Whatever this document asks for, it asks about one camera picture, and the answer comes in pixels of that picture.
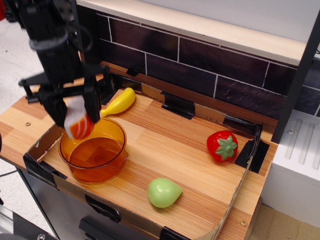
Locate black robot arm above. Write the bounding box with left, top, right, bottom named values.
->
left=4, top=0, right=112, bottom=127

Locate white ribbed sink unit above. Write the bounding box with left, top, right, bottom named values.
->
left=261, top=110, right=320, bottom=228

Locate red toy strawberry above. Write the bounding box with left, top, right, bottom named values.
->
left=206, top=130, right=238, bottom=162

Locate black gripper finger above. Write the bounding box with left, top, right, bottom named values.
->
left=39, top=94, right=67, bottom=127
left=82, top=74, right=101, bottom=123

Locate black metal post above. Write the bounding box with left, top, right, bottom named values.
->
left=271, top=12, right=320, bottom=144

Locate yellow toy banana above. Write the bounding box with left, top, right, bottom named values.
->
left=100, top=87, right=136, bottom=117

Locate green toy pear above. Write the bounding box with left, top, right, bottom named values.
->
left=147, top=177, right=183, bottom=209

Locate white orange toy sushi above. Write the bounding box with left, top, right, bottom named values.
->
left=64, top=95, right=95, bottom=140

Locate orange transparent plastic pot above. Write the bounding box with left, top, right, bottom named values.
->
left=58, top=118, right=129, bottom=183

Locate light wooden shelf board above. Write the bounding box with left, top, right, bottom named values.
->
left=76, top=0, right=306, bottom=66

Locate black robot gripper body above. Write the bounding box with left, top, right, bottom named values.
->
left=19, top=38, right=110, bottom=103

